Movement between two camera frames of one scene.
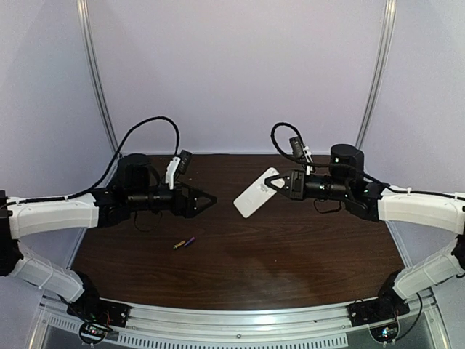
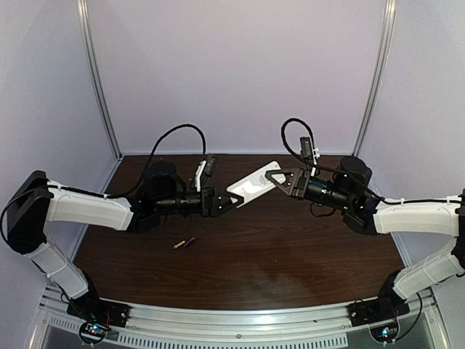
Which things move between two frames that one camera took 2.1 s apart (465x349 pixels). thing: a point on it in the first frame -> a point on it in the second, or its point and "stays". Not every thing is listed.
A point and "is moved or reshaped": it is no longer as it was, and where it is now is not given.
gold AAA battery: [179, 244] stays
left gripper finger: [199, 201] -> [224, 201]
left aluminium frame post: [87, 45] stays
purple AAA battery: [190, 241] stays
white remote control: [256, 194] is moved or reshaped
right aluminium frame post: [387, 34] stays
